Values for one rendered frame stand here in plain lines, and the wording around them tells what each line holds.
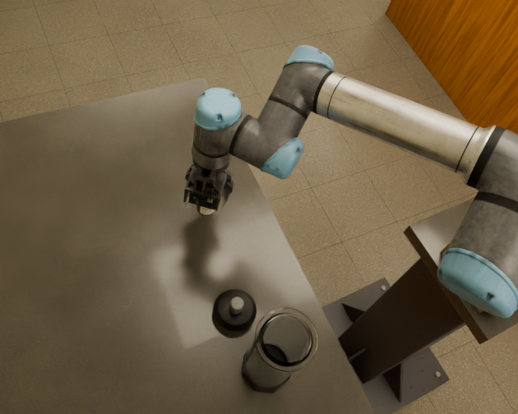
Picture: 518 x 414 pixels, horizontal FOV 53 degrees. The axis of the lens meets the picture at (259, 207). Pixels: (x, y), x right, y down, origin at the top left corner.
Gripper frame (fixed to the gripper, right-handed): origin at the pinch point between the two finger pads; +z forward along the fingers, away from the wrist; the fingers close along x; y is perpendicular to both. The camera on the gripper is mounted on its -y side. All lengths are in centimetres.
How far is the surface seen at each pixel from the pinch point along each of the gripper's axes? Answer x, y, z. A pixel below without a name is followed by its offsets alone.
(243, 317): 14.9, 22.9, 3.4
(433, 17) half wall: 77, -195, 75
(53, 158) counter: -38.7, -3.2, 7.2
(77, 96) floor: -86, -95, 101
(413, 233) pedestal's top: 51, -12, 8
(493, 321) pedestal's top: 71, 6, 7
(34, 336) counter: -24.3, 37.2, 7.2
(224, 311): 10.6, 22.8, 3.5
